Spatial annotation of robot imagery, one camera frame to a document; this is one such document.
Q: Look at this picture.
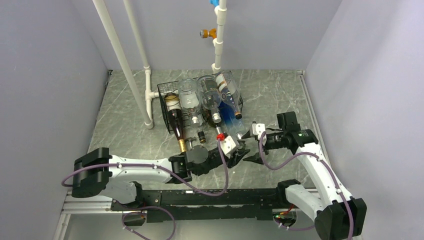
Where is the clear round glass bottle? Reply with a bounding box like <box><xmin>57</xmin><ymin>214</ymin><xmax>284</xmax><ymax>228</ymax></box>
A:
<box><xmin>177</xmin><ymin>78</ymin><xmax>202</xmax><ymax>128</ymax></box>

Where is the clear bottle black gold label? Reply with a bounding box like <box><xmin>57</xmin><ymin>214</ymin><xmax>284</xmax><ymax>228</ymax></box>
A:
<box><xmin>235</xmin><ymin>132</ymin><xmax>244</xmax><ymax>140</ymax></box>

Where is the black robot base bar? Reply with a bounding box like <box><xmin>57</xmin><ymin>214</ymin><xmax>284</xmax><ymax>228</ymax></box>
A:
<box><xmin>110</xmin><ymin>188</ymin><xmax>292</xmax><ymax>223</ymax></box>

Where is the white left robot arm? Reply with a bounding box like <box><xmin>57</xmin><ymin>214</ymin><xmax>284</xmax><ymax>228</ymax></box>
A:
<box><xmin>69</xmin><ymin>140</ymin><xmax>250</xmax><ymax>210</ymax></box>

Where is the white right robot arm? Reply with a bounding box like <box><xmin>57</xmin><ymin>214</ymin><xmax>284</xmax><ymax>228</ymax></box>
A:
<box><xmin>242</xmin><ymin>111</ymin><xmax>367</xmax><ymax>240</ymax></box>

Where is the dark bottle black capsule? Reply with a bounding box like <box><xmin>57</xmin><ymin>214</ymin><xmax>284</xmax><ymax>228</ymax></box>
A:
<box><xmin>197</xmin><ymin>131</ymin><xmax>207</xmax><ymax>144</ymax></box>

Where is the blue glass bottle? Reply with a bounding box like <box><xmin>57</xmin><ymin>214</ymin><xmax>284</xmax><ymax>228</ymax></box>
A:
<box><xmin>219</xmin><ymin>102</ymin><xmax>248</xmax><ymax>138</ymax></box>

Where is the dark bottle silver capsule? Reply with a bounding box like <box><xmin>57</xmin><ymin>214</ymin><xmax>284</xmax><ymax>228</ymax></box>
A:
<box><xmin>206</xmin><ymin>110</ymin><xmax>224</xmax><ymax>135</ymax></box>

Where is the clear bottle black cap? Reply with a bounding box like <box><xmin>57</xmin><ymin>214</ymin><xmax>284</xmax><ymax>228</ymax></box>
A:
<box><xmin>215</xmin><ymin>70</ymin><xmax>243</xmax><ymax>120</ymax></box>

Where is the clear bottle silver cap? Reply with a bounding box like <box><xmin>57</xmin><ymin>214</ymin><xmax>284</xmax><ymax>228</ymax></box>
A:
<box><xmin>197</xmin><ymin>75</ymin><xmax>222</xmax><ymax>124</ymax></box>

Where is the dark bottle gold foil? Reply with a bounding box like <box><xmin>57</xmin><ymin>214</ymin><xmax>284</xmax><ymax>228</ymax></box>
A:
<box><xmin>164</xmin><ymin>93</ymin><xmax>187</xmax><ymax>153</ymax></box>

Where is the white pipe with tee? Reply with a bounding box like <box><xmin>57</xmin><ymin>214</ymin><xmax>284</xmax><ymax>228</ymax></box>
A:
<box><xmin>123</xmin><ymin>0</ymin><xmax>159</xmax><ymax>128</ymax></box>

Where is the orange valve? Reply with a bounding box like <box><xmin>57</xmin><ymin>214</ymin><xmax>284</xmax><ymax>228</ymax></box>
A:
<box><xmin>199</xmin><ymin>28</ymin><xmax>217</xmax><ymax>39</ymax></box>

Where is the white pipe with valves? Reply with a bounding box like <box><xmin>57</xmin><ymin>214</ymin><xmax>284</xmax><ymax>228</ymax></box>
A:
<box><xmin>211</xmin><ymin>0</ymin><xmax>227</xmax><ymax>74</ymax></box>

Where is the blue valve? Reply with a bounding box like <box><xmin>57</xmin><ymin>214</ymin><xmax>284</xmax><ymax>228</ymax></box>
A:
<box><xmin>209</xmin><ymin>0</ymin><xmax>220</xmax><ymax>7</ymax></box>

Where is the slanted white pipe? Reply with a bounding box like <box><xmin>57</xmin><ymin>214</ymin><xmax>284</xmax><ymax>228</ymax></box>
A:
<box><xmin>92</xmin><ymin>0</ymin><xmax>154</xmax><ymax>129</ymax></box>

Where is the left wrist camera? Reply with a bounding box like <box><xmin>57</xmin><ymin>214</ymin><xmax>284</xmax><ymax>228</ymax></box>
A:
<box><xmin>216</xmin><ymin>133</ymin><xmax>240</xmax><ymax>158</ymax></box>

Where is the black handled tool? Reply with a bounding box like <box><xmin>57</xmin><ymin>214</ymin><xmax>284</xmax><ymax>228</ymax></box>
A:
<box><xmin>184</xmin><ymin>137</ymin><xmax>196</xmax><ymax>151</ymax></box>

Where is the black wire wine rack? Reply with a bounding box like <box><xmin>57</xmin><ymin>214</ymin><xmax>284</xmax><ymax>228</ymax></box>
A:
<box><xmin>156</xmin><ymin>71</ymin><xmax>245</xmax><ymax>134</ymax></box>

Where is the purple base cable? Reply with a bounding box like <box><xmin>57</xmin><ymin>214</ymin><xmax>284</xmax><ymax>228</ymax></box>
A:
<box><xmin>121</xmin><ymin>202</ymin><xmax>180</xmax><ymax>240</ymax></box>

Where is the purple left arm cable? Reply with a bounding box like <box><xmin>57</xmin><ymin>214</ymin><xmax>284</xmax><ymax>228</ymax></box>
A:
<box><xmin>61</xmin><ymin>139</ymin><xmax>230</xmax><ymax>198</ymax></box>

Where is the aluminium frame rail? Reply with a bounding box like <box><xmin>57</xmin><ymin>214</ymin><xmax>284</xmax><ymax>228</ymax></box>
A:
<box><xmin>52</xmin><ymin>187</ymin><xmax>365</xmax><ymax>240</ymax></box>

